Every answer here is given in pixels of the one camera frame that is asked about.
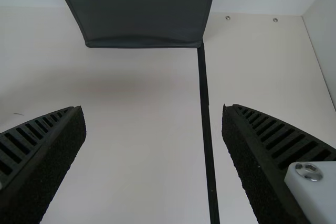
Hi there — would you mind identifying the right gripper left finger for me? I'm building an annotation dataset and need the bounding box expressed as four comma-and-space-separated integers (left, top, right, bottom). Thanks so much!
0, 105, 87, 224

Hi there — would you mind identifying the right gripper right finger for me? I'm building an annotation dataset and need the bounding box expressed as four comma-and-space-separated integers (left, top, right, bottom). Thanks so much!
221, 103, 336, 224

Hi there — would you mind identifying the black strip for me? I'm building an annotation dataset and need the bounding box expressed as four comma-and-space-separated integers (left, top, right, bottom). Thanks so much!
196, 40, 221, 224

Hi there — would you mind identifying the dark grey bag with straps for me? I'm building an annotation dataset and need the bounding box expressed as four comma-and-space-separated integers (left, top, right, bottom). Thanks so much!
51, 0, 220, 49

